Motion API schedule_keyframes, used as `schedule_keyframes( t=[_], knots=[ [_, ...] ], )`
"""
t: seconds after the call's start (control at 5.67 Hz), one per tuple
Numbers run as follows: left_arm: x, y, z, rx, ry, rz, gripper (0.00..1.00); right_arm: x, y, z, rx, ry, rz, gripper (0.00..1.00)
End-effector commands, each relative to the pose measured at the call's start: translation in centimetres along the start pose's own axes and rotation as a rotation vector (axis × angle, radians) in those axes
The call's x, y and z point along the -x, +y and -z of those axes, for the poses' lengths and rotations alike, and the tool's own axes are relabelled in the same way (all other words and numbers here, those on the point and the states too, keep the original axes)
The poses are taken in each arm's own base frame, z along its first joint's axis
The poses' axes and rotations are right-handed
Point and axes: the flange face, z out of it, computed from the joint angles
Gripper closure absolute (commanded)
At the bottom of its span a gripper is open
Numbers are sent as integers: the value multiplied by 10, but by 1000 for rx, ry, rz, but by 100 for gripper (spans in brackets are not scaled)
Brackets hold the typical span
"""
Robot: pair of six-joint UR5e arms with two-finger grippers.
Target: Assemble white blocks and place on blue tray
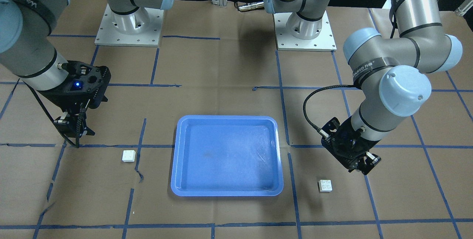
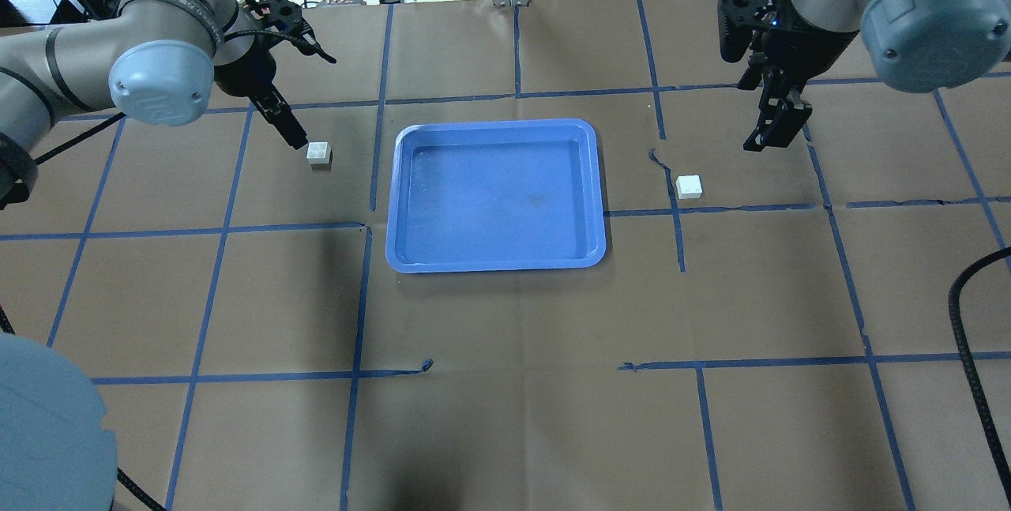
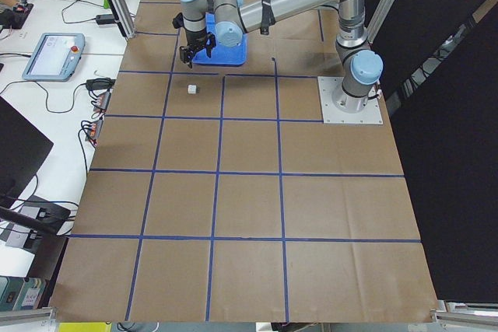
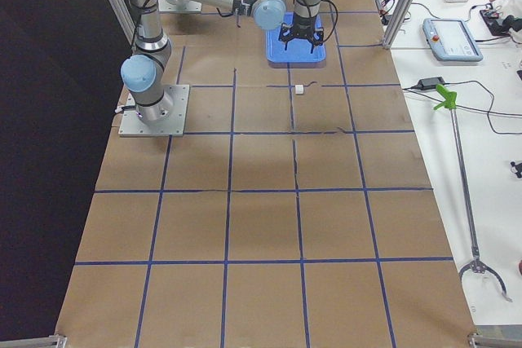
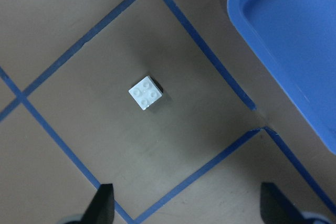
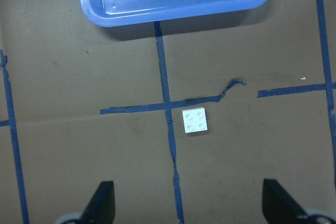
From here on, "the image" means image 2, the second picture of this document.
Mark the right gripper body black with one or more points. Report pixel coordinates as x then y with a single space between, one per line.
782 61

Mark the blue plastic tray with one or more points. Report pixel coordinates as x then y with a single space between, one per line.
508 195

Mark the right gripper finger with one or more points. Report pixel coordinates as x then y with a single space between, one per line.
782 112

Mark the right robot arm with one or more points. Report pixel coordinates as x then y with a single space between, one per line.
915 46

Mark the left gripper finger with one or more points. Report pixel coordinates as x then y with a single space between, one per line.
276 111

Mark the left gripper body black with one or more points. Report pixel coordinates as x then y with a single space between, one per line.
241 74

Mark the white block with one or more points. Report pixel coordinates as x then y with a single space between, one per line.
689 186
319 155

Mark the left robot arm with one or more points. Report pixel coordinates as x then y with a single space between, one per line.
155 61

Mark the brown paper table cover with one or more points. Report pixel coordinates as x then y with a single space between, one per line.
780 343

